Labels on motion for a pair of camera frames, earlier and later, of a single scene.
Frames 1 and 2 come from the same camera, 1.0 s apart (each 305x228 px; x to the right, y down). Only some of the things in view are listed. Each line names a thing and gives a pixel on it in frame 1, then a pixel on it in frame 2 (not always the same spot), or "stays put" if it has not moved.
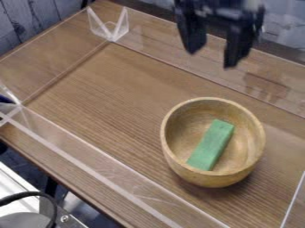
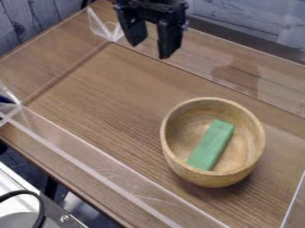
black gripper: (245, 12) to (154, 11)
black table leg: (50, 186) stays put
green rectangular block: (208, 150) stays put
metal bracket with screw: (65, 219) stays put
